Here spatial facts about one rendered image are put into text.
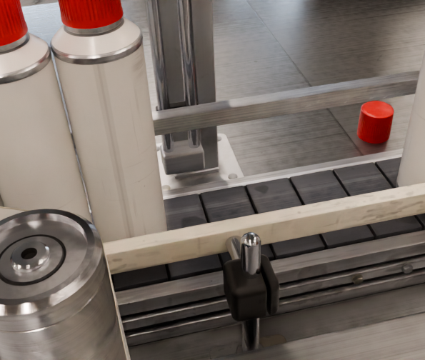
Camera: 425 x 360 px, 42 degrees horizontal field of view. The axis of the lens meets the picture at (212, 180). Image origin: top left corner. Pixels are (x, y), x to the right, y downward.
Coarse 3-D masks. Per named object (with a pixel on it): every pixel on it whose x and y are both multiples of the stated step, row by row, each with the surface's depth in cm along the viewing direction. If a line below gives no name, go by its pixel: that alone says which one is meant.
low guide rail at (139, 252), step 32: (384, 192) 39; (416, 192) 39; (224, 224) 37; (256, 224) 37; (288, 224) 37; (320, 224) 38; (352, 224) 39; (128, 256) 36; (160, 256) 37; (192, 256) 37
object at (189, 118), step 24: (408, 72) 43; (264, 96) 41; (288, 96) 40; (312, 96) 41; (336, 96) 41; (360, 96) 42; (384, 96) 42; (168, 120) 39; (192, 120) 40; (216, 120) 40; (240, 120) 40
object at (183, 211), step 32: (384, 160) 47; (224, 192) 45; (256, 192) 45; (288, 192) 45; (320, 192) 45; (352, 192) 44; (192, 224) 42; (384, 224) 41; (416, 224) 41; (224, 256) 40; (288, 256) 40; (128, 288) 38
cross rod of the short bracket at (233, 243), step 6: (228, 240) 37; (234, 240) 36; (240, 240) 37; (228, 246) 36; (234, 246) 36; (240, 246) 36; (234, 252) 36; (240, 252) 36; (234, 258) 35; (240, 258) 35
